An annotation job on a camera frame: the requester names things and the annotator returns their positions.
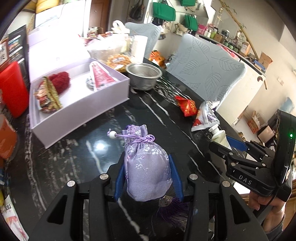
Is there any brown gold snack packet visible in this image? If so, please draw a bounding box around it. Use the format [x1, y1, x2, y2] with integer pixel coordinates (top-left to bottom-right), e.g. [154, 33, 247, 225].
[34, 76, 63, 113]

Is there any white open gift box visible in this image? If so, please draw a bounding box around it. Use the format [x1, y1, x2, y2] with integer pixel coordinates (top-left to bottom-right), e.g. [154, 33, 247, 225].
[28, 30, 130, 149]

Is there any red plastic container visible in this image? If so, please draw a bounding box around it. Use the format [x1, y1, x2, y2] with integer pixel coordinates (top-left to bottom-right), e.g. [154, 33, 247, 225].
[1, 61, 29, 118]

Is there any grey leaf-pattern chair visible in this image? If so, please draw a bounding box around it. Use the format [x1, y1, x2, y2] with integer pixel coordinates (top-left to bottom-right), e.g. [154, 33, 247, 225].
[125, 22, 162, 59]
[167, 34, 246, 104]

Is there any person's right hand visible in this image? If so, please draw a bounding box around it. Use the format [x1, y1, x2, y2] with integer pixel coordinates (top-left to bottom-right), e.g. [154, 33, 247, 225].
[248, 191, 286, 232]

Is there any orange snack bag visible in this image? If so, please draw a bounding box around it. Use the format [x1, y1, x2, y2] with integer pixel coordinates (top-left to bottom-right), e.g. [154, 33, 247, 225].
[149, 50, 167, 69]

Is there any white paper roll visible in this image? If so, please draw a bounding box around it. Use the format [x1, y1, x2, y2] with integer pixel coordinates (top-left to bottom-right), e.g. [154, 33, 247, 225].
[130, 35, 148, 64]

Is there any metal bowl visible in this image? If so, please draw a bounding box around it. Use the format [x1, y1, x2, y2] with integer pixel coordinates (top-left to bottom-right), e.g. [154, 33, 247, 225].
[125, 63, 163, 91]

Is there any lilac drawstring sachet pouch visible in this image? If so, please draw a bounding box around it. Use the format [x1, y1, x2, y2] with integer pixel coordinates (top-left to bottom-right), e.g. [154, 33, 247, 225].
[107, 124, 190, 229]

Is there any pink triangular packet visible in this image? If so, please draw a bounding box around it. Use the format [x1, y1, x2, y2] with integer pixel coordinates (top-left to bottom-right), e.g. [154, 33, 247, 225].
[88, 61, 119, 91]

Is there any black coffee bag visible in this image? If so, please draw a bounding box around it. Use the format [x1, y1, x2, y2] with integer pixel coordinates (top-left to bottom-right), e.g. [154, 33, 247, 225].
[8, 25, 30, 90]

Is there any near grey leaf-pattern chair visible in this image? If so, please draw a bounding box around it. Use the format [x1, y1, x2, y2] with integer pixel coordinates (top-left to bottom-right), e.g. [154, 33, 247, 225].
[167, 34, 246, 104]

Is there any green tote bag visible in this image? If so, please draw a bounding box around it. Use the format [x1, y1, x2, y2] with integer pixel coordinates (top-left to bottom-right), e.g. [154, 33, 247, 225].
[152, 2, 176, 22]

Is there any red knitted soft item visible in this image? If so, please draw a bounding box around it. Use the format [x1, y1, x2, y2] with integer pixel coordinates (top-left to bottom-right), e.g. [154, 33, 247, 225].
[48, 71, 70, 95]

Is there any far grey leaf-pattern chair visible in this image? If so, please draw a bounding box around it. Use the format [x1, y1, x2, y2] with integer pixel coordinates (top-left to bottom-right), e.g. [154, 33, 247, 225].
[125, 22, 162, 59]

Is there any silver purple chip bag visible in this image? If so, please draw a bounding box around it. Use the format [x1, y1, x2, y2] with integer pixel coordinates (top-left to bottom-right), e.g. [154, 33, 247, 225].
[191, 100, 220, 132]

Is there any red snack packet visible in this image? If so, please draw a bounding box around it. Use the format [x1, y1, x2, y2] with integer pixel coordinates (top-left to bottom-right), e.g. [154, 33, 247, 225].
[175, 96, 198, 117]

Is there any clear bag of waffles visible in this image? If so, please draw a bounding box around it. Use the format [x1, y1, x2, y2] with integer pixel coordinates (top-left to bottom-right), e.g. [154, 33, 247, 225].
[86, 34, 132, 73]

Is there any cream hand cream tube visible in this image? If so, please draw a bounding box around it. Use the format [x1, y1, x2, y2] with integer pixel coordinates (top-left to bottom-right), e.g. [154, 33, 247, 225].
[209, 124, 231, 150]

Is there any cardboard box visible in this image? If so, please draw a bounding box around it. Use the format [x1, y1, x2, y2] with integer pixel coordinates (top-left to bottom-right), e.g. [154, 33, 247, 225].
[258, 52, 273, 69]

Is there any brown door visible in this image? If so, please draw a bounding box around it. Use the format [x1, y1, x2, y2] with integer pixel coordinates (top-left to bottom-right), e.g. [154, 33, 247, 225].
[89, 0, 111, 30]

